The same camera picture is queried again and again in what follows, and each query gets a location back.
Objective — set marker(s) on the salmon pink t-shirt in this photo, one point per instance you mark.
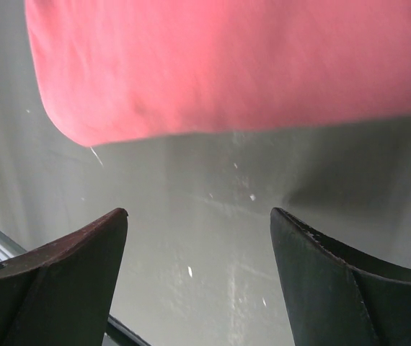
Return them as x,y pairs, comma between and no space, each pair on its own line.
110,71

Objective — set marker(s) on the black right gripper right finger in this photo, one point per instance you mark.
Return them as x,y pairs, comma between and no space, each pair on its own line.
335,294

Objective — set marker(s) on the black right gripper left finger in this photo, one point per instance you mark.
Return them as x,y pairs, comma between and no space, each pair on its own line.
61,292

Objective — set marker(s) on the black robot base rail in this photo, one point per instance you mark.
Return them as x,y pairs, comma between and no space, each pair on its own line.
117,334

